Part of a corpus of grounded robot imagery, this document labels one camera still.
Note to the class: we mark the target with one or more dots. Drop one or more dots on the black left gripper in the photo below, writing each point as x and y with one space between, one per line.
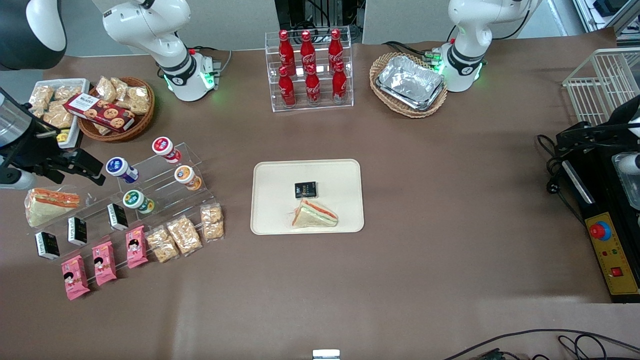
613 127

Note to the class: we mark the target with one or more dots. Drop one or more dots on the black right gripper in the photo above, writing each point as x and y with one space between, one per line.
31 150

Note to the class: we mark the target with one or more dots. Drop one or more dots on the green lid gum bottle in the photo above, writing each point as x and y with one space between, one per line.
137 201

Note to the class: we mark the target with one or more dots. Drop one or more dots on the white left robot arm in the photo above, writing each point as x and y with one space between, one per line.
470 30

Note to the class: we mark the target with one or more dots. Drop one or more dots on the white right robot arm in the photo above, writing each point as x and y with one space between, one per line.
150 30

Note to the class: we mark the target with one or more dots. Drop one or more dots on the blue lid gum bottle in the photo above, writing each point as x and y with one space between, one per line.
120 168

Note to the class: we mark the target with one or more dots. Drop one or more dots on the clear acrylic gum stand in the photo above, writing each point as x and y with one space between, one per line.
162 175

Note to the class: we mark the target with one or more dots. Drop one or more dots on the red lid gum bottle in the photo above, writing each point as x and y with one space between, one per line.
165 148

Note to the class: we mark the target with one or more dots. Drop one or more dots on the orange lid gum bottle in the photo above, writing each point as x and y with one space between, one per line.
187 177

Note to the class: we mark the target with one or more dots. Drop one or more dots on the beige plastic tray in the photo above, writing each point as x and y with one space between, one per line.
340 175

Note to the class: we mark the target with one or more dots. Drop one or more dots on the white rectangular dish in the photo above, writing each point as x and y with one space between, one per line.
75 135

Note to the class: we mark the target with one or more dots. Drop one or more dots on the wrapped triangle sandwich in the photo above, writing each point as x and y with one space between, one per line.
47 205
312 216

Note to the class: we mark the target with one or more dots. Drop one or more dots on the clear acrylic snack stand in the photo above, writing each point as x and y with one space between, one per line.
95 212

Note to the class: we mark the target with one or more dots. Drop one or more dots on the wrapped rice cracker bar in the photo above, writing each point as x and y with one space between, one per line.
184 235
138 100
106 89
212 222
67 92
163 245
120 87
40 97
57 116

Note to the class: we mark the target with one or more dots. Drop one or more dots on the black tissue pack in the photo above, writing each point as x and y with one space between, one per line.
305 190
47 245
118 216
77 230

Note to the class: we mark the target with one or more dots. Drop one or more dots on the red cookie box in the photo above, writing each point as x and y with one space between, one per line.
100 113

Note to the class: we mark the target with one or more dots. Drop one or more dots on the dark brown wicker basket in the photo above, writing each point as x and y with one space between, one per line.
142 122

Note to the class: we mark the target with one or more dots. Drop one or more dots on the pink snack pack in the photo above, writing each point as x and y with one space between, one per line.
75 277
136 246
104 263

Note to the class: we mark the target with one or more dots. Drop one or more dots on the black yellow control box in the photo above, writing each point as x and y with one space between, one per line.
612 255

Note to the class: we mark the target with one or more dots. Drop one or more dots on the light wicker basket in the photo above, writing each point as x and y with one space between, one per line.
415 112

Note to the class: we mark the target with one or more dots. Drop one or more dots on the aluminium foil trays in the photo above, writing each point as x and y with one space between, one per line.
410 80

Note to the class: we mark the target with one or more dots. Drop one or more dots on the red cola bottle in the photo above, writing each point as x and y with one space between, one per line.
339 84
307 49
286 50
336 47
312 86
287 89

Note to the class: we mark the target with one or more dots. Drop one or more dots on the clear acrylic bottle rack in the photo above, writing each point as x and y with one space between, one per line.
324 105

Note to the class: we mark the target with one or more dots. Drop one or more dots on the dark equipment rack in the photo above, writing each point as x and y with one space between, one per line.
320 15

